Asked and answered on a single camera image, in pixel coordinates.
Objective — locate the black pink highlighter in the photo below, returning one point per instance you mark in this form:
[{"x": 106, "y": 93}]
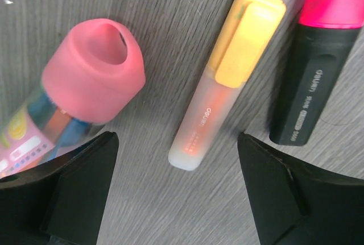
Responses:
[{"x": 325, "y": 35}]

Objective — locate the orange highlighter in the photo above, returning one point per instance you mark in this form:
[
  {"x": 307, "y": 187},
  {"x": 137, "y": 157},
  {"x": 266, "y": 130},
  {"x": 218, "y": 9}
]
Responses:
[{"x": 245, "y": 34}]

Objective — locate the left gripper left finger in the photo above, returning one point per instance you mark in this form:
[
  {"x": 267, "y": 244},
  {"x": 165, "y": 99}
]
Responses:
[{"x": 64, "y": 197}]

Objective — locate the pink capped pen bundle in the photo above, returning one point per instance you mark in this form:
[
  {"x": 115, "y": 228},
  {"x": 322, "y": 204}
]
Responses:
[{"x": 96, "y": 71}]

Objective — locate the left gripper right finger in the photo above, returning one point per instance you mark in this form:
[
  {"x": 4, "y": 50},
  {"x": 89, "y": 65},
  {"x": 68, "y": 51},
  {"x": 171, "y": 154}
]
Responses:
[{"x": 295, "y": 202}]

